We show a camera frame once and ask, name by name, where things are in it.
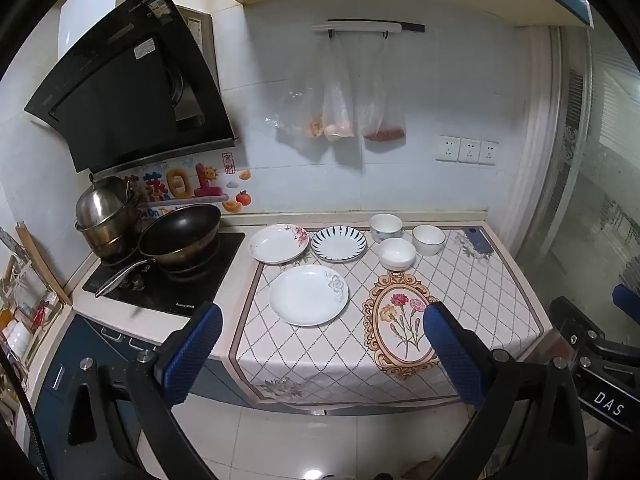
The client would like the steel pot lid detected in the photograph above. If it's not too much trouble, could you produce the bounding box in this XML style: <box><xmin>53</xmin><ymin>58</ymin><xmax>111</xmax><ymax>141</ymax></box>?
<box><xmin>76</xmin><ymin>174</ymin><xmax>137</xmax><ymax>228</ymax></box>

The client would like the colourful wall sticker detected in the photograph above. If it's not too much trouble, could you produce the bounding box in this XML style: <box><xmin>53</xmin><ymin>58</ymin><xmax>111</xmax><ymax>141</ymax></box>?
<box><xmin>117</xmin><ymin>152</ymin><xmax>251</xmax><ymax>221</ymax></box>

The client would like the black range hood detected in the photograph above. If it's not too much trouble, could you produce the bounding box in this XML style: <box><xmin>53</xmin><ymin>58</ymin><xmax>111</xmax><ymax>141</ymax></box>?
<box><xmin>24</xmin><ymin>0</ymin><xmax>240</xmax><ymax>173</ymax></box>

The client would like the blue striped plate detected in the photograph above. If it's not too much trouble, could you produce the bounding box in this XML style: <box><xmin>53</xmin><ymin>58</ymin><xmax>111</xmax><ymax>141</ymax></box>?
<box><xmin>311</xmin><ymin>226</ymin><xmax>368</xmax><ymax>263</ymax></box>

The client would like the plain white bowl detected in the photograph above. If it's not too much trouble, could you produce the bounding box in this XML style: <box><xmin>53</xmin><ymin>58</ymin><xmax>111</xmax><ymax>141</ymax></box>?
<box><xmin>378</xmin><ymin>238</ymin><xmax>417</xmax><ymax>270</ymax></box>

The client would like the steel pot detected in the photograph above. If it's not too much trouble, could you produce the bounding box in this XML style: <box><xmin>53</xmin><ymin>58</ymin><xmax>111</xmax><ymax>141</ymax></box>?
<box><xmin>75</xmin><ymin>205</ymin><xmax>147</xmax><ymax>263</ymax></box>

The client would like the wooden cutting board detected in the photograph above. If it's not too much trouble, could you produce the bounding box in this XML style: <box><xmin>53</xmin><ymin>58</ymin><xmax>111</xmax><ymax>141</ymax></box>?
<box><xmin>15</xmin><ymin>222</ymin><xmax>73</xmax><ymax>306</ymax></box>

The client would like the white bowl with blue pattern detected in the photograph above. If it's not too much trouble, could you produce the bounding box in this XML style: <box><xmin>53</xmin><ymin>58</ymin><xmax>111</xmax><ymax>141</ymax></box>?
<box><xmin>369</xmin><ymin>213</ymin><xmax>403</xmax><ymax>243</ymax></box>

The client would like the white wall hook rail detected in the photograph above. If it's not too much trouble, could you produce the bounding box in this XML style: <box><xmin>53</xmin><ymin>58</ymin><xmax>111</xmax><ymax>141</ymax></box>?
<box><xmin>312</xmin><ymin>19</ymin><xmax>426</xmax><ymax>40</ymax></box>

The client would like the floral diamond pattern tablecloth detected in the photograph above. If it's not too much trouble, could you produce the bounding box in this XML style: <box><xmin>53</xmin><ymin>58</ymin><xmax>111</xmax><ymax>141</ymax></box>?
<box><xmin>229</xmin><ymin>227</ymin><xmax>553</xmax><ymax>408</ymax></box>

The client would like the plastic bag with orange contents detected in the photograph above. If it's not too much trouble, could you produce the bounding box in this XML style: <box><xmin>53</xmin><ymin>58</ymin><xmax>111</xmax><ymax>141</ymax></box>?
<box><xmin>265</xmin><ymin>40</ymin><xmax>331</xmax><ymax>148</ymax></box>

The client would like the black cable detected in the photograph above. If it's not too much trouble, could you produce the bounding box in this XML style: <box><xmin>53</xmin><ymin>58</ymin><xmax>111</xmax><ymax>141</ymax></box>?
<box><xmin>0</xmin><ymin>345</ymin><xmax>45</xmax><ymax>480</ymax></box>

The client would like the wooden storage rack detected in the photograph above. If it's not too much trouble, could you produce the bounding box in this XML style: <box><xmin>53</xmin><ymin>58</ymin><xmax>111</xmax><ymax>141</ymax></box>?
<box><xmin>0</xmin><ymin>255</ymin><xmax>66</xmax><ymax>371</ymax></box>

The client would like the dark blue smartphone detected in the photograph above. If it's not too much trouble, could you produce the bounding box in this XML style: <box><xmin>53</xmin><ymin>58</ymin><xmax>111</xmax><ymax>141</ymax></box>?
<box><xmin>462</xmin><ymin>227</ymin><xmax>493</xmax><ymax>256</ymax></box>

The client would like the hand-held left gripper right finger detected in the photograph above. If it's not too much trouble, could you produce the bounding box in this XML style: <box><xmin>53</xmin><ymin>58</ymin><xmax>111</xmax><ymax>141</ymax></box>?
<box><xmin>423</xmin><ymin>302</ymin><xmax>589</xmax><ymax>480</ymax></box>

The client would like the black wok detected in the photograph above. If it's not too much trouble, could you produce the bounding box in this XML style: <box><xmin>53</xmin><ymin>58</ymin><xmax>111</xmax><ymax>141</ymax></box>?
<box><xmin>95</xmin><ymin>204</ymin><xmax>222</xmax><ymax>298</ymax></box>

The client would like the white plate with grey flower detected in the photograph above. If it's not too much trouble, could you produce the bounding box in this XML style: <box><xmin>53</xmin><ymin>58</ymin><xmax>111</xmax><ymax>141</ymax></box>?
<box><xmin>268</xmin><ymin>264</ymin><xmax>349</xmax><ymax>327</ymax></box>

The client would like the glass sliding door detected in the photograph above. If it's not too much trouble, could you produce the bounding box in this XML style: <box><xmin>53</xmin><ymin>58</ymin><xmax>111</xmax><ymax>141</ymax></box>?
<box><xmin>512</xmin><ymin>25</ymin><xmax>640</xmax><ymax>311</ymax></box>

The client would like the white bowl with navy rim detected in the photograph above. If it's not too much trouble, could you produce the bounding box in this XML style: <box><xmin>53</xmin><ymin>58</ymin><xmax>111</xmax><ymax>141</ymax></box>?
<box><xmin>412</xmin><ymin>224</ymin><xmax>446</xmax><ymax>257</ymax></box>

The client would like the plastic bag with pale contents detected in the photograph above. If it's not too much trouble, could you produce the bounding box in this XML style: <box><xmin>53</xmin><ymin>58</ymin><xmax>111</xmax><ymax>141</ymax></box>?
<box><xmin>320</xmin><ymin>35</ymin><xmax>359</xmax><ymax>142</ymax></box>

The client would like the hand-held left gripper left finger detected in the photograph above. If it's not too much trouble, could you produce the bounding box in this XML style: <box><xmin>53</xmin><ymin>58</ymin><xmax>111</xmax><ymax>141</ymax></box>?
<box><xmin>40</xmin><ymin>302</ymin><xmax>224</xmax><ymax>480</ymax></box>

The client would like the white plate with pink flowers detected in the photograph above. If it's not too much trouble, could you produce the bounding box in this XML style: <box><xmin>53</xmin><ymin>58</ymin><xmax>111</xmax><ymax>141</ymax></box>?
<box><xmin>248</xmin><ymin>223</ymin><xmax>310</xmax><ymax>264</ymax></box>

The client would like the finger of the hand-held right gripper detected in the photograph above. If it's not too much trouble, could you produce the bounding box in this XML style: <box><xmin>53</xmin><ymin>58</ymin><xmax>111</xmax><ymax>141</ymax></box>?
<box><xmin>549</xmin><ymin>297</ymin><xmax>608</xmax><ymax>356</ymax></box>
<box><xmin>612</xmin><ymin>283</ymin><xmax>640</xmax><ymax>319</ymax></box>

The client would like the black glass gas stove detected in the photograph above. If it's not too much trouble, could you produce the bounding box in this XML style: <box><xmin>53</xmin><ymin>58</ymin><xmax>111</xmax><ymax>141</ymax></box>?
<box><xmin>82</xmin><ymin>231</ymin><xmax>247</xmax><ymax>318</ymax></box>

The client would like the plastic bag with red contents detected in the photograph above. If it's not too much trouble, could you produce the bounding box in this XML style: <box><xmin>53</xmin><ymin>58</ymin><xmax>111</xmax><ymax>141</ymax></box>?
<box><xmin>357</xmin><ymin>35</ymin><xmax>407</xmax><ymax>147</ymax></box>

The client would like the blue base cabinet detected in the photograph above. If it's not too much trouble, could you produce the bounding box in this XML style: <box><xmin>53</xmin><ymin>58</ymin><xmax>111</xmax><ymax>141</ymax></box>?
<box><xmin>30</xmin><ymin>310</ymin><xmax>261</xmax><ymax>461</ymax></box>

